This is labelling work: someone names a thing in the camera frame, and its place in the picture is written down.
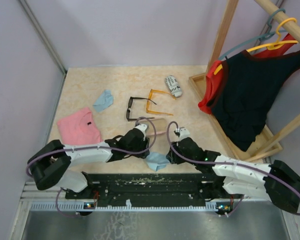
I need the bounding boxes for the navy tank top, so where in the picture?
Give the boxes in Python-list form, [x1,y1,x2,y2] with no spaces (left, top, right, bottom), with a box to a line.
[211,50,300,152]

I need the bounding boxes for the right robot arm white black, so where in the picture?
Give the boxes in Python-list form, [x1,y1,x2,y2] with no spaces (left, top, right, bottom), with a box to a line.
[166,137,300,215]

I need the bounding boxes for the pink glasses case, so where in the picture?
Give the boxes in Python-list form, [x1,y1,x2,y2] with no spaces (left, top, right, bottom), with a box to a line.
[138,118,168,137]

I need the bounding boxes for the light blue cleaning cloth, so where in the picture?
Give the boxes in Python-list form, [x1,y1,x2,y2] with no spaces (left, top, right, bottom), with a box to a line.
[145,152,170,172]

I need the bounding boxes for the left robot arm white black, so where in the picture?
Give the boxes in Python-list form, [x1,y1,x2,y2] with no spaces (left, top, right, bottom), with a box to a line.
[26,124,150,199]

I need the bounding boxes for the yellow hanger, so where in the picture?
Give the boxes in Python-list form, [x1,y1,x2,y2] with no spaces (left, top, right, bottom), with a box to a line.
[213,17,299,75]

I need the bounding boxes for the orange sunglasses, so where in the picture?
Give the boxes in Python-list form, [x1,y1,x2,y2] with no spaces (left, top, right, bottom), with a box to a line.
[145,89,177,116]

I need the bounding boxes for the black sunglasses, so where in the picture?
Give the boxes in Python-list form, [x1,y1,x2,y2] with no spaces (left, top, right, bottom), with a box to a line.
[125,96,149,122]

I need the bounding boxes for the pink folded garment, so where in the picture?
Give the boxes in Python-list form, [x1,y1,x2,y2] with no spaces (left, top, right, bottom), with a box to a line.
[57,107,103,145]

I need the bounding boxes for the teal hanger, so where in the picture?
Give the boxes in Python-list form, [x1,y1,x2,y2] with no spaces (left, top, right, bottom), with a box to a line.
[218,8,286,61]

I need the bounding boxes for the red tank top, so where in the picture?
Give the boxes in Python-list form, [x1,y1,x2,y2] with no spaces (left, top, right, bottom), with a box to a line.
[198,43,296,115]

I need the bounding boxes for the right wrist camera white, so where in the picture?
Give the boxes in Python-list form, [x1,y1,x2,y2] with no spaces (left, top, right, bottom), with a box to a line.
[174,127,191,141]

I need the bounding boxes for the newspaper print glasses case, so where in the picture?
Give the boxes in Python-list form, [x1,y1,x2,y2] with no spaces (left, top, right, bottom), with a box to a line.
[164,75,183,98]

